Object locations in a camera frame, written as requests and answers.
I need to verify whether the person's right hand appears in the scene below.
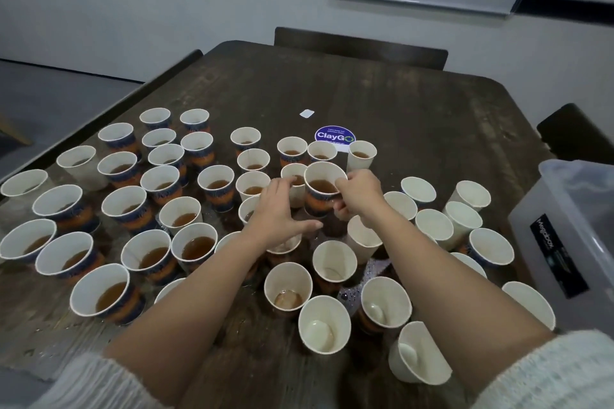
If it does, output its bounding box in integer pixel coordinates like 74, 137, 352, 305
333, 169, 390, 228

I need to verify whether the person's left hand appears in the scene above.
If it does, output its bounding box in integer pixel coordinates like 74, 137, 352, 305
240, 176, 324, 252

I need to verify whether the white paper cup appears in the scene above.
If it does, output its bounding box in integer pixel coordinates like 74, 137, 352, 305
382, 191, 418, 223
346, 215, 383, 266

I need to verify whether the orange blue patterned paper cup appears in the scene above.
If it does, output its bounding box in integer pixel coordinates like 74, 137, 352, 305
303, 161, 349, 218

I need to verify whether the group of paper cups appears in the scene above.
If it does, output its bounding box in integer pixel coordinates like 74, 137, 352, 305
0, 107, 558, 386

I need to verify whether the clear plastic storage bin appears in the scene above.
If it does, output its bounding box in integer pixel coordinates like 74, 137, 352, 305
508, 158, 614, 338

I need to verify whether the person's left forearm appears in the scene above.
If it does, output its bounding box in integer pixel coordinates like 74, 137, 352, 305
29, 231, 270, 409

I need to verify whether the person's right forearm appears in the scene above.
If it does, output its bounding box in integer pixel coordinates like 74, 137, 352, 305
369, 212, 614, 409

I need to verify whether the round blue sticker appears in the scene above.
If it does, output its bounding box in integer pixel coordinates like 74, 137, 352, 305
313, 125, 357, 151

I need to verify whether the dark wooden table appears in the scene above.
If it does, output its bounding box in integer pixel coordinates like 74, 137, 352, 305
0, 40, 558, 409

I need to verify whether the dark wooden chair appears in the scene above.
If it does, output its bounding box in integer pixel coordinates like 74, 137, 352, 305
536, 102, 614, 166
273, 26, 450, 72

